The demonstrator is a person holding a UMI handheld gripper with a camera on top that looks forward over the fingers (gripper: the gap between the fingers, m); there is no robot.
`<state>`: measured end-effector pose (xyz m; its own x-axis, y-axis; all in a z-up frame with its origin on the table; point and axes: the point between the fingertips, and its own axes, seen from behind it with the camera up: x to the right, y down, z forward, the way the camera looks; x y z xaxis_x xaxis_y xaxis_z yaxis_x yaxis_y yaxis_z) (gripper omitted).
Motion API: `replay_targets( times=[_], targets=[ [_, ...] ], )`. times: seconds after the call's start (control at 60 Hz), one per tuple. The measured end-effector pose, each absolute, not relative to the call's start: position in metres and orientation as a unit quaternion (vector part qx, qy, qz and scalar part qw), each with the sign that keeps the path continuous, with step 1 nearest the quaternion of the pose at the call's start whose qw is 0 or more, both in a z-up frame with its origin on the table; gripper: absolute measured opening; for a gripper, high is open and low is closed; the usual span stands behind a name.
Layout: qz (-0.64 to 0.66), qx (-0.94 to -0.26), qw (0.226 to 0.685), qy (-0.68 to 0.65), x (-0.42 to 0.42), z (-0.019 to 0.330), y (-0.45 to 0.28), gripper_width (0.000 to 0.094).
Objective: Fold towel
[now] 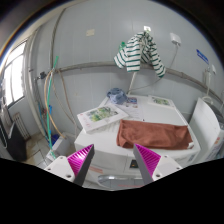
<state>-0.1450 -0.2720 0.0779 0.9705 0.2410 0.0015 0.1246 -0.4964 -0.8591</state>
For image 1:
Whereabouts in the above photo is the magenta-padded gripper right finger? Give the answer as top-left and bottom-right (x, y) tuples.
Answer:
(133, 143), (183, 186)

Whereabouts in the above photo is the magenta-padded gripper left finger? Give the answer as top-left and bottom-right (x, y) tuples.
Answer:
(44, 143), (96, 187)

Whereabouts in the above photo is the brown towel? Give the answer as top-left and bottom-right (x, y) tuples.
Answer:
(115, 119), (195, 151)

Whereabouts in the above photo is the white front-load washing machine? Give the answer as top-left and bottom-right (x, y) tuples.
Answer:
(73, 94), (202, 191)

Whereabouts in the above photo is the large white picture board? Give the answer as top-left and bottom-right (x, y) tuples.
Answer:
(76, 103), (130, 134)

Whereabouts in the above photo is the white printed leaflet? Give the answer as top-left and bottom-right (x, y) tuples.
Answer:
(114, 95), (145, 122)

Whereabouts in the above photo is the small white printed box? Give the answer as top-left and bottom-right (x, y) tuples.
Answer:
(147, 94), (177, 109)

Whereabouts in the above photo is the white top-load washing machine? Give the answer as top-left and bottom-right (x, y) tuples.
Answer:
(188, 97), (224, 163)

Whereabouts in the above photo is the black floor-standing object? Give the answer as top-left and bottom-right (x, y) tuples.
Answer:
(0, 116), (28, 163)

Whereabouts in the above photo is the white radiator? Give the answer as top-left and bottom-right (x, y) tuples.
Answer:
(13, 112), (32, 141)

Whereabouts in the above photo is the white vertical pipe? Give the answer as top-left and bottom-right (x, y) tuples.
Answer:
(128, 71), (138, 96)

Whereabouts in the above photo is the grey vertical drainpipe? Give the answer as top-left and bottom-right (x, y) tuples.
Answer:
(24, 29), (48, 138)

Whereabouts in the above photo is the green white striped shirt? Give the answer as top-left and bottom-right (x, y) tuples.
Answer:
(113, 30), (167, 78)

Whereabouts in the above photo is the window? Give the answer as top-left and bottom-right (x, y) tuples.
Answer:
(1, 41), (28, 108)

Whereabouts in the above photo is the green hose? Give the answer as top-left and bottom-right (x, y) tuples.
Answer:
(45, 55), (60, 151)

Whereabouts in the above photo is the beige hose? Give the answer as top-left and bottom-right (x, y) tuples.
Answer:
(43, 68), (68, 139)

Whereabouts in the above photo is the grey horizontal wall pipe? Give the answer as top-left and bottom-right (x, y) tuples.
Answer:
(53, 60), (224, 104)

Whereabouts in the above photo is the white tap with hose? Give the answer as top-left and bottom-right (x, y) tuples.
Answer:
(202, 64), (218, 103)

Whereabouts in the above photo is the grey power cable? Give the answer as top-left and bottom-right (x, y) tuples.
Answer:
(131, 44), (178, 93)

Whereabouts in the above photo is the blue wall sign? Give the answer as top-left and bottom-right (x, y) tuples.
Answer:
(195, 48), (210, 65)

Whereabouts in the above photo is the white wall socket box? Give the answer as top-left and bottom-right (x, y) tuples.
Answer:
(169, 32), (183, 47)

